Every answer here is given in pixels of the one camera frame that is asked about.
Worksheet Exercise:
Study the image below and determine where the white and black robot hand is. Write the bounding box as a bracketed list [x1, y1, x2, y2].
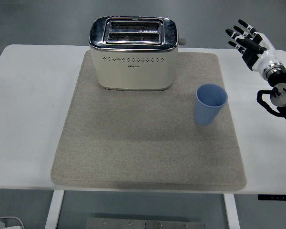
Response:
[225, 19, 283, 73]

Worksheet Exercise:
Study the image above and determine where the light blue plastic cup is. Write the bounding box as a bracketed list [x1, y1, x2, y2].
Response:
[194, 83, 228, 126]

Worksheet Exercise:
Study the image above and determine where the cream and chrome toaster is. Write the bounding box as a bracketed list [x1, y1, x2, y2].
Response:
[88, 16, 188, 92]

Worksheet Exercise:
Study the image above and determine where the black table control panel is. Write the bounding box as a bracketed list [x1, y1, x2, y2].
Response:
[257, 194, 286, 201]

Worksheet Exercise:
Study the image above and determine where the beige fabric table mat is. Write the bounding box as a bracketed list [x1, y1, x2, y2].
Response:
[50, 51, 247, 193]

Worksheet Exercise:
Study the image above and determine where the white table leg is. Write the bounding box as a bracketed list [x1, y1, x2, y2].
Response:
[223, 194, 241, 229]
[44, 190, 65, 229]

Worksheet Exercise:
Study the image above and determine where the grey metal plate with screws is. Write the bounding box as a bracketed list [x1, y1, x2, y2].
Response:
[85, 217, 207, 229]

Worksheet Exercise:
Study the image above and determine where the white cable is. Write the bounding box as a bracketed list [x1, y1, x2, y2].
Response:
[0, 216, 25, 229]

